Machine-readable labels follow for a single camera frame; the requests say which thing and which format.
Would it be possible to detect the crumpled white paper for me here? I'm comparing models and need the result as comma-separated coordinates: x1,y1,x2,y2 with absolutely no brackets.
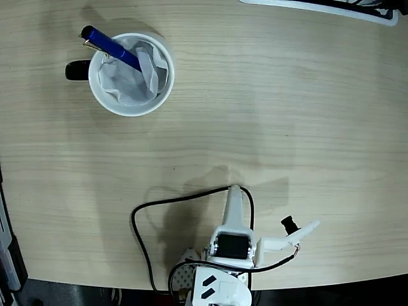
98,36,169,107

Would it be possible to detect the white camera mount with camera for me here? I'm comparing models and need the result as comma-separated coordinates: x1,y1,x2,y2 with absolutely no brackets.
254,215,321,265

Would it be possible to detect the white mug with black handle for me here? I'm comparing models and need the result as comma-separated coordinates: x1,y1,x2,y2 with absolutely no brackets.
64,31,175,117

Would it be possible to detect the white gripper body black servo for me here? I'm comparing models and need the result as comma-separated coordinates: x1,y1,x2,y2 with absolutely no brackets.
202,225,258,267

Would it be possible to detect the grey metal frame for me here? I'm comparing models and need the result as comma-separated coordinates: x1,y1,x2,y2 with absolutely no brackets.
0,191,22,293

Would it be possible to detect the black cable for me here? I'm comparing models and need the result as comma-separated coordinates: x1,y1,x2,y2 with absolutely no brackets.
130,186,297,294

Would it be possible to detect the blue pen with silver clip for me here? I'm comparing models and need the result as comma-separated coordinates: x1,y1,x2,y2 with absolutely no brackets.
78,25,143,73

